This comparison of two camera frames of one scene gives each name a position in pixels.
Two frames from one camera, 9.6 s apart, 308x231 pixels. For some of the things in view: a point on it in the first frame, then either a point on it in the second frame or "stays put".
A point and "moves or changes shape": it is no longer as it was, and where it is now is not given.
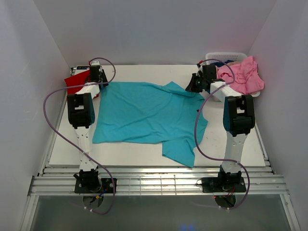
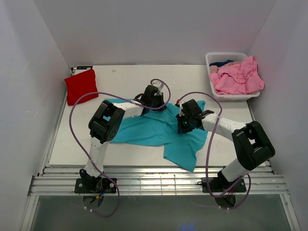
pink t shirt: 244,77 stays put
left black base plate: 107,186 stays put
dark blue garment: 222,64 stays put
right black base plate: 223,184 stays put
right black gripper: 191,87 -> 181,129
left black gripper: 104,76 -> 160,98
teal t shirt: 148,113 moves or changes shape
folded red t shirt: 79,79 stays put
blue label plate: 83,67 stays put
